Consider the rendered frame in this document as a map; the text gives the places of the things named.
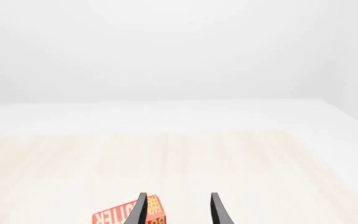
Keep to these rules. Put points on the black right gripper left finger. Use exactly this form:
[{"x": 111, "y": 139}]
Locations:
[{"x": 138, "y": 211}]

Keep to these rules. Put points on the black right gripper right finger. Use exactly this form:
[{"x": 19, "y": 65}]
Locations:
[{"x": 218, "y": 211}]

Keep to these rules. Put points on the red printed food box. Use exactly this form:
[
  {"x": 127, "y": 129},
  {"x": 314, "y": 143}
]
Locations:
[{"x": 110, "y": 215}]

